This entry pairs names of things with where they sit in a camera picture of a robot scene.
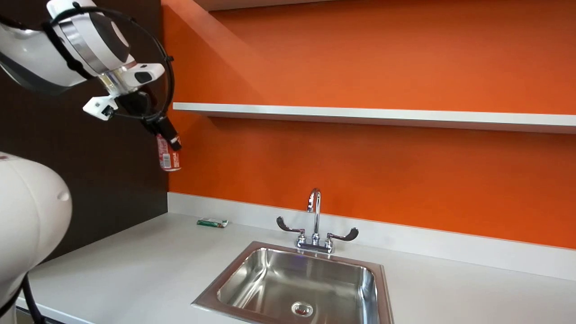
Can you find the red soda can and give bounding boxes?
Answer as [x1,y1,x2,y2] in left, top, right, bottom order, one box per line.
[155,133,182,175]

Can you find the green white small packet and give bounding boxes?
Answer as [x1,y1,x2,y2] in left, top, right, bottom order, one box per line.
[196,216,232,230]

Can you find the chrome faucet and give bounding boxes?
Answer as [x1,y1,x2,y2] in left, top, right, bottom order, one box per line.
[276,187,360,257]

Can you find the dark wood cabinet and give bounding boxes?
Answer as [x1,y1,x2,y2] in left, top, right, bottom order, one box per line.
[0,0,169,259]

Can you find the long white wall shelf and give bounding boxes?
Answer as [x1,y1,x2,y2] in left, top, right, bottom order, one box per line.
[171,101,576,135]

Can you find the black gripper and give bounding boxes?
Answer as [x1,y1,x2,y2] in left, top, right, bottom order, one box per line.
[121,88,184,153]

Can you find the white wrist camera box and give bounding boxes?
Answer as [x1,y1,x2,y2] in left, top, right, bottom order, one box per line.
[81,94,119,122]

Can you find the stainless steel sink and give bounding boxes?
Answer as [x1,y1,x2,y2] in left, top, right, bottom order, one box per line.
[193,239,394,324]

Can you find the thick black base cable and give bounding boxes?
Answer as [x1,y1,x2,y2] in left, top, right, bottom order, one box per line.
[0,274,45,324]

